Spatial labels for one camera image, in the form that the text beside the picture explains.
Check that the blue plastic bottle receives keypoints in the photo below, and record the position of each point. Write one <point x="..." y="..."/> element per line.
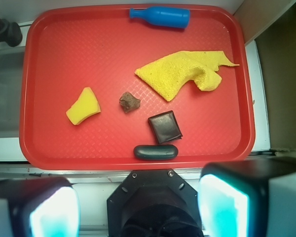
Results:
<point x="163" y="16"/>

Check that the dark brown leather wallet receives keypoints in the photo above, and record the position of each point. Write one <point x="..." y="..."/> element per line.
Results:
<point x="165" y="127"/>

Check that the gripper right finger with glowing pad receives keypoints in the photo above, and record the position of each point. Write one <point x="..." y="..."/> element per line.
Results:
<point x="249" y="198"/>

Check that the steel sink basin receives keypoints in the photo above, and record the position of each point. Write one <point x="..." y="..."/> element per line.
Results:
<point x="11" y="69"/>

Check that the small brown rock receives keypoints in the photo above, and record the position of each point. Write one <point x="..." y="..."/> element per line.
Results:
<point x="128" y="102"/>

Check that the black octagonal mount plate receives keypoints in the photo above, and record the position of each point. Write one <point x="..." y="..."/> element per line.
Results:
<point x="154" y="203"/>

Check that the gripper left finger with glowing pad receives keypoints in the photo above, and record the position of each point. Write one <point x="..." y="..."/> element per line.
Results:
<point x="42" y="207"/>

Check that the yellow sponge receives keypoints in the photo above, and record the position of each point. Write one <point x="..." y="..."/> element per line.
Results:
<point x="84" y="107"/>

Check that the yellow microfiber cloth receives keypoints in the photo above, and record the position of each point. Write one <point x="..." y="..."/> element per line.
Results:
<point x="169" y="74"/>

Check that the dark green oblong case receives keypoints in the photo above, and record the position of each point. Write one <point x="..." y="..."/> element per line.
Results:
<point x="155" y="152"/>

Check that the black faucet handle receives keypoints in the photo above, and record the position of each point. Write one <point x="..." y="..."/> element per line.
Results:
<point x="10" y="33"/>

